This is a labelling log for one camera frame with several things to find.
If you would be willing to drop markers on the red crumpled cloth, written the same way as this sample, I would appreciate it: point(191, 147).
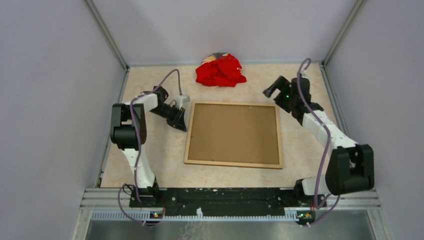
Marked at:
point(220, 69)

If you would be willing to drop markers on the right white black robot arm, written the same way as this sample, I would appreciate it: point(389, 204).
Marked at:
point(346, 166)

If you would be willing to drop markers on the wooden picture frame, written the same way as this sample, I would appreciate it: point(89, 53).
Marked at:
point(233, 136)

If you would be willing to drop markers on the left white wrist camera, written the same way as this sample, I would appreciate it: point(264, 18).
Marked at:
point(181, 100)

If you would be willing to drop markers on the brown cardboard backing board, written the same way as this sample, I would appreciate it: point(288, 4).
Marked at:
point(233, 135)

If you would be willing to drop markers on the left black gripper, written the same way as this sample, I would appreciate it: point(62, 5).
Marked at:
point(178, 121)

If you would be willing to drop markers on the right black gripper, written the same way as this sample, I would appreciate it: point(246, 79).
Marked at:
point(281, 84)

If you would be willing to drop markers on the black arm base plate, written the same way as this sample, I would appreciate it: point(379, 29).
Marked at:
point(225, 202)

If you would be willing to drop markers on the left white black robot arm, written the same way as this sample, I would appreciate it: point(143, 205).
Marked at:
point(128, 132)

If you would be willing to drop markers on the aluminium front rail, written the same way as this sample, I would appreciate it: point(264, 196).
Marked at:
point(113, 204)

